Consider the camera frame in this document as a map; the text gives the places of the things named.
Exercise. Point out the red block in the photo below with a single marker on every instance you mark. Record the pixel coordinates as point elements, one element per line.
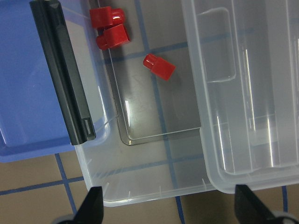
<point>113,37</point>
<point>106,17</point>
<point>159,66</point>

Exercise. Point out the blue plastic tray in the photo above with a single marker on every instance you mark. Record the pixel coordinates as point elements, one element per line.
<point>31,121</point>

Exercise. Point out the black box handle clip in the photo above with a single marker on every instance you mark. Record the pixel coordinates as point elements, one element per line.
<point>55,40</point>

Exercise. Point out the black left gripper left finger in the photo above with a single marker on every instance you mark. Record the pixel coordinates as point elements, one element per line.
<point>91,210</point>

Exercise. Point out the clear plastic box lid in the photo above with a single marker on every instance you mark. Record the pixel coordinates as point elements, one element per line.
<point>245,65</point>

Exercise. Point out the clear plastic storage box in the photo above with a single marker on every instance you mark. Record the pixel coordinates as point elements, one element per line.
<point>154,148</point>

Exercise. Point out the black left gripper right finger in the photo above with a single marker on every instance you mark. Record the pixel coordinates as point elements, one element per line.
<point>249,209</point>

